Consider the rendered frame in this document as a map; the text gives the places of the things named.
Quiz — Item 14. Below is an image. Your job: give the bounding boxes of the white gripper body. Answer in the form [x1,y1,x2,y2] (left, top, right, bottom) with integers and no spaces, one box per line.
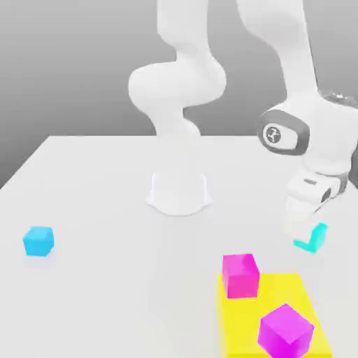
[284,195,323,242]

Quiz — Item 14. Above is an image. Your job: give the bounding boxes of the small turquoise cube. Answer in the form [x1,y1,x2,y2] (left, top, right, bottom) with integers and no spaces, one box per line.
[292,222,329,255]

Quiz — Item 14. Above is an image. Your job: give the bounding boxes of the small pink cube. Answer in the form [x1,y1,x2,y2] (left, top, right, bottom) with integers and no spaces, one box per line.
[222,253,261,300]

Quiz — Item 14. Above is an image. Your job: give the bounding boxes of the small purple cube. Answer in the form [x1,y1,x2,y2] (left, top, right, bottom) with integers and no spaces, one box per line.
[257,303,316,358]

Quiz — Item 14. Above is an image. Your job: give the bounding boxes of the small blue cube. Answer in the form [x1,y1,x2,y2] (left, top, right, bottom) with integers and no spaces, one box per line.
[22,225,55,257]

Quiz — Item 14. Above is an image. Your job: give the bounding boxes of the large yellow box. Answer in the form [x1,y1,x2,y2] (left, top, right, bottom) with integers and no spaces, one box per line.
[215,272,334,358]

